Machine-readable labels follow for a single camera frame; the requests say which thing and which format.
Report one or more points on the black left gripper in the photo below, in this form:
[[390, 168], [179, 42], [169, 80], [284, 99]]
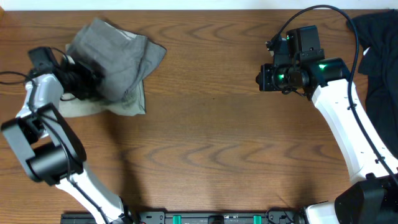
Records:
[[94, 78]]

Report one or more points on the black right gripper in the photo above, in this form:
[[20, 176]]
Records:
[[263, 78]]

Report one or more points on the grey shorts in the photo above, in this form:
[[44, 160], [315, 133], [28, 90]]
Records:
[[123, 58]]

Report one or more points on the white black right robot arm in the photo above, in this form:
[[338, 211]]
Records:
[[372, 197]]

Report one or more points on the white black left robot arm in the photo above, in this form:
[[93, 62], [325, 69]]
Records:
[[48, 149]]

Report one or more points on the folded khaki shorts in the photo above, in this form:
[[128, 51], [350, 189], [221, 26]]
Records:
[[132, 103]]

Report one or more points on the black garment pile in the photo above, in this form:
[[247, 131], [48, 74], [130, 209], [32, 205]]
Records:
[[377, 34]]

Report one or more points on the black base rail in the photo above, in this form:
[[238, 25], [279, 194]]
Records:
[[269, 217]]

